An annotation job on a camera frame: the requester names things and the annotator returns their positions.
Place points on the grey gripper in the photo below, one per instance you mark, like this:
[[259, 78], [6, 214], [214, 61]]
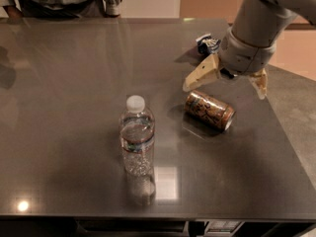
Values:
[[244, 57]]

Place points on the orange soda can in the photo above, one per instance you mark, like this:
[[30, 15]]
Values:
[[217, 114]]

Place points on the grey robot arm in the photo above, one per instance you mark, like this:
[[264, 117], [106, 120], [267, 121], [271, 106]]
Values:
[[250, 42]]

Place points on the blue crumpled chip bag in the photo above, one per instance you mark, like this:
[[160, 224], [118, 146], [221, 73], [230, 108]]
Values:
[[207, 44]]

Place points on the clear plastic water bottle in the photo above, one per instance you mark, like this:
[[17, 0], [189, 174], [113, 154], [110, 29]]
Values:
[[136, 127]]

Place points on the label plate under table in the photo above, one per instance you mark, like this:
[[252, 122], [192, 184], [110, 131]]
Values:
[[222, 226]]

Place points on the person in grey sweater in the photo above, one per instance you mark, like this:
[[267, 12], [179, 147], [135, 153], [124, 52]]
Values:
[[61, 8]]

